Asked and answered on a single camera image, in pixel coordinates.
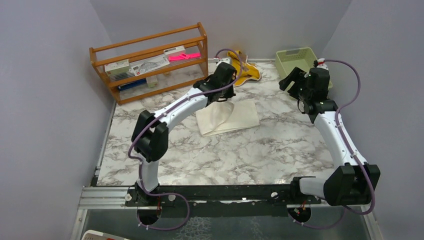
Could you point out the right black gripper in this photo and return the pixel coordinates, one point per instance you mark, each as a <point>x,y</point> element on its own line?
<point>297,75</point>

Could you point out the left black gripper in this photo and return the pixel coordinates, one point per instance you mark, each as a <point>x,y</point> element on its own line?
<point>229,94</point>

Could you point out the white towel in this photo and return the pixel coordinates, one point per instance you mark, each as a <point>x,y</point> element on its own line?
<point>223,117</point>

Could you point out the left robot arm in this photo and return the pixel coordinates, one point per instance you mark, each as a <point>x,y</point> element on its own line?
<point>150,138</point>

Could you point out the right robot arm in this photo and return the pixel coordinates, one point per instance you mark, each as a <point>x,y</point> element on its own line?
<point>354,180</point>

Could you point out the green plastic basket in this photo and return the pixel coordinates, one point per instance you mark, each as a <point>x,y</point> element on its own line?
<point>294,61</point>

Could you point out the yellow towel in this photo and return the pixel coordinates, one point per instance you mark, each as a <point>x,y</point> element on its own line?
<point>249,71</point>

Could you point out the pink ruler set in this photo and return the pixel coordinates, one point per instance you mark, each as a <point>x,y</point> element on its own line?
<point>184,56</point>

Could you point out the white pack behind pink ruler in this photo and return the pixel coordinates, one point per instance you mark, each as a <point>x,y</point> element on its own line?
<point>174,51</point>

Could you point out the small white green box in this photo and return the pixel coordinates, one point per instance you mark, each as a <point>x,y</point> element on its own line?
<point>152,81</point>

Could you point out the wooden shelf rack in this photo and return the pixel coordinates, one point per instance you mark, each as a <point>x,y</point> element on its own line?
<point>171,77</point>

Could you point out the clear protractor ruler pack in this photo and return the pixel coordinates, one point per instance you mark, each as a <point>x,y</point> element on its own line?
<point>148,65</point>

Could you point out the blue box on shelf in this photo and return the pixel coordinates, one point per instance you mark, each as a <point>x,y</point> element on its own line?
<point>130,85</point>

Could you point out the white box with red label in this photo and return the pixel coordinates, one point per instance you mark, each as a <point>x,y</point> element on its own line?
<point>117,70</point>

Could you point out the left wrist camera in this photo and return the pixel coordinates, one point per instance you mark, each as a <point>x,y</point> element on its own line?
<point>227,60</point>

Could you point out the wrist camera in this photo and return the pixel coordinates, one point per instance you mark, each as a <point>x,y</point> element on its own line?
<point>320,63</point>
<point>227,60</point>

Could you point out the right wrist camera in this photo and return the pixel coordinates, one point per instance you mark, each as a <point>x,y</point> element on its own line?
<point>320,63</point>

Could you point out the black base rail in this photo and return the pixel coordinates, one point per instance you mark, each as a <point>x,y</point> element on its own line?
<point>214,201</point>

